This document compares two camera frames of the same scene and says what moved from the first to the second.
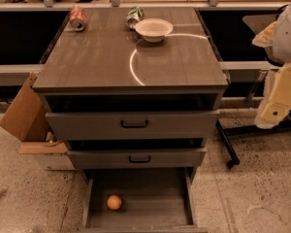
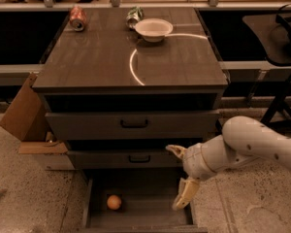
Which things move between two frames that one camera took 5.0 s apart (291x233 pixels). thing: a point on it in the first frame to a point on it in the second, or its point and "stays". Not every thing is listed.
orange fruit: (113, 202) stays
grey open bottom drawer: (142, 200) stays
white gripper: (288, 38) to (193, 161)
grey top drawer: (132, 125) stays
